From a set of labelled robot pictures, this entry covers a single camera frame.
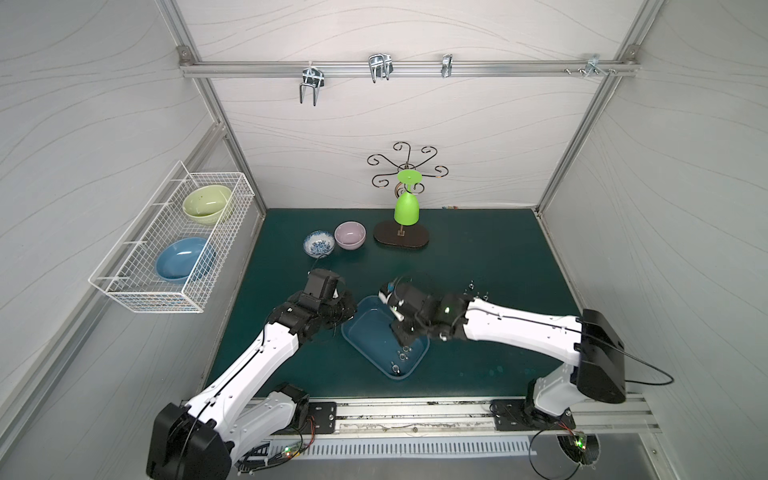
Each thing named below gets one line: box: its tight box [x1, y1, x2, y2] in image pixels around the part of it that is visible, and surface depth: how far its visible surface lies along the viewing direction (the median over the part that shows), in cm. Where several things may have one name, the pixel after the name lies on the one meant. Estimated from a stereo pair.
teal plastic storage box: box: [341, 295, 430, 381], surface depth 85 cm
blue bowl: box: [155, 237, 207, 283], surface depth 66 cm
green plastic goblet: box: [394, 169, 423, 227], surface depth 95 cm
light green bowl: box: [182, 185, 232, 225], surface depth 75 cm
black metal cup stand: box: [367, 142, 449, 248], surface depth 95 cm
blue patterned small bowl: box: [303, 230, 335, 259], surface depth 109 cm
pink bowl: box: [333, 220, 367, 251], surface depth 109 cm
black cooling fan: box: [556, 433, 601, 469], surface depth 73 cm
